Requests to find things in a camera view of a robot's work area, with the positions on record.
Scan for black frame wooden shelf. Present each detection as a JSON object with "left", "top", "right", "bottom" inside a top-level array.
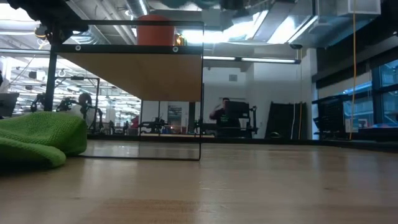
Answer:
[{"left": 44, "top": 19, "right": 205, "bottom": 162}]

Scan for person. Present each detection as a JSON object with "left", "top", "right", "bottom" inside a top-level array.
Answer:
[
  {"left": 73, "top": 92, "right": 95, "bottom": 125},
  {"left": 208, "top": 96, "right": 243, "bottom": 138}
]

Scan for orange plastic cup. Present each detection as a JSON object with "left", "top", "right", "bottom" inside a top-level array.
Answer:
[{"left": 136, "top": 14, "right": 177, "bottom": 47}]

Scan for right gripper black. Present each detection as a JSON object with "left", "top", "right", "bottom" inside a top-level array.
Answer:
[{"left": 219, "top": 0, "right": 246, "bottom": 11}]

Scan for black background screen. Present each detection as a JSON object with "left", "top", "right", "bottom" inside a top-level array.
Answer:
[{"left": 224, "top": 100, "right": 251, "bottom": 119}]

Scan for long ceiling light strip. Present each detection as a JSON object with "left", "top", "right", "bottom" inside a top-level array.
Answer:
[{"left": 203, "top": 55, "right": 302, "bottom": 65}]

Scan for green cloth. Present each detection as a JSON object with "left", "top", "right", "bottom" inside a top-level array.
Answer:
[{"left": 0, "top": 111, "right": 89, "bottom": 169}]

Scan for black leaning panels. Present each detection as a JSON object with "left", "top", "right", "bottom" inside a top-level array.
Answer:
[{"left": 265, "top": 100, "right": 308, "bottom": 141}]

